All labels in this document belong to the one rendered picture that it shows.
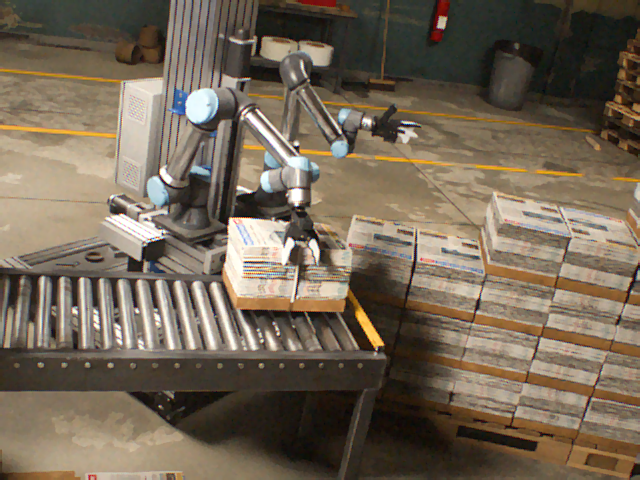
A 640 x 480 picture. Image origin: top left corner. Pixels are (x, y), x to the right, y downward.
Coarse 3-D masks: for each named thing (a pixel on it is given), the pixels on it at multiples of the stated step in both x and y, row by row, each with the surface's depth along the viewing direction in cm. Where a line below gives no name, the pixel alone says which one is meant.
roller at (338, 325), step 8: (328, 312) 292; (336, 312) 291; (328, 320) 290; (336, 320) 286; (336, 328) 283; (344, 328) 281; (336, 336) 282; (344, 336) 277; (352, 336) 278; (344, 344) 274; (352, 344) 273
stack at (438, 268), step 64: (384, 256) 338; (448, 256) 347; (384, 320) 349; (448, 320) 346; (512, 320) 343; (576, 320) 340; (384, 384) 362; (448, 384) 359; (512, 384) 355; (512, 448) 369
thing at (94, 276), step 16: (0, 272) 274; (16, 272) 276; (32, 272) 278; (48, 272) 280; (64, 272) 282; (80, 272) 284; (96, 272) 286; (112, 272) 288; (128, 272) 290; (32, 288) 278; (96, 288) 284; (112, 288) 286; (208, 288) 296; (224, 288) 298; (32, 304) 281; (96, 304) 287; (192, 304) 297
